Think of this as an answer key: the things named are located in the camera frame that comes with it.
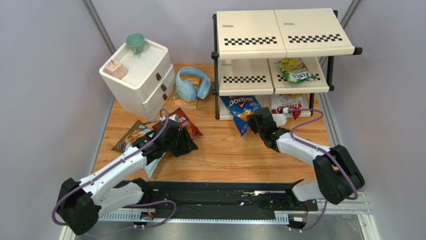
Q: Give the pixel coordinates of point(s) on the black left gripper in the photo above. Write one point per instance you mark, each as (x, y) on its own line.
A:
(187, 144)

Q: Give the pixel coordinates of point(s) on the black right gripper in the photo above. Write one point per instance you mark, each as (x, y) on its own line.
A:
(260, 120)

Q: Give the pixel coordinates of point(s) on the blue Doritos chips bag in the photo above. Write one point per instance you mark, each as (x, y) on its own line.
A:
(240, 107)

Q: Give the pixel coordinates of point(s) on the red Doritos chips bag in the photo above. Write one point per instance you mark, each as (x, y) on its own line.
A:
(179, 119)

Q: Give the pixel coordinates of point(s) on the white red Chuba chips bag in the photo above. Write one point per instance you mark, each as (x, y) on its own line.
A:
(281, 103)

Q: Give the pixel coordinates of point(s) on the green Foxs snack bag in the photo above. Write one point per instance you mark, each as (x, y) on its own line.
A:
(295, 71)

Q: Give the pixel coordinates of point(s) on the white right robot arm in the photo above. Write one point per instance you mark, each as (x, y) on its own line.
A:
(337, 177)

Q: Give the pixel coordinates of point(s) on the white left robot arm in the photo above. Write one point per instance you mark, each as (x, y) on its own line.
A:
(81, 203)

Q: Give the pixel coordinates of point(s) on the cream three-tier shelf rack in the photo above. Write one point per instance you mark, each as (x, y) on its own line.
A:
(249, 44)

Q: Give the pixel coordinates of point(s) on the purple pen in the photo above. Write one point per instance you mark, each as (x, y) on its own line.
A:
(151, 121)

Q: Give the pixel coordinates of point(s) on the orange green book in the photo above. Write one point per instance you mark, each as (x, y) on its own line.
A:
(178, 102)

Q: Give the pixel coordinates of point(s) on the light blue snack bag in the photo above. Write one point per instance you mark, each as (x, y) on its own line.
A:
(150, 168)

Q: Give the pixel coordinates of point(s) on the brown snack bag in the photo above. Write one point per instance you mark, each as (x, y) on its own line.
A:
(138, 130)

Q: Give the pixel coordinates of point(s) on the light blue headphones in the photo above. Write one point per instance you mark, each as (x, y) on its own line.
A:
(186, 89)

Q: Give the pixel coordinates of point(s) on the white three-drawer cabinet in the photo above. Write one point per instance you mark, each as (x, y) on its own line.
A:
(149, 82)

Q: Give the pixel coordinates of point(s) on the pink power adapter cube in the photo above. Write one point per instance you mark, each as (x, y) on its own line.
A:
(115, 68)

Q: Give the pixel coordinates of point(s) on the green plastic cup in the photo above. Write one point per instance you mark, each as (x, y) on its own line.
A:
(136, 41)

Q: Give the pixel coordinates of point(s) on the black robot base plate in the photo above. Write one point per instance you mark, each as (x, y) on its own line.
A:
(206, 192)

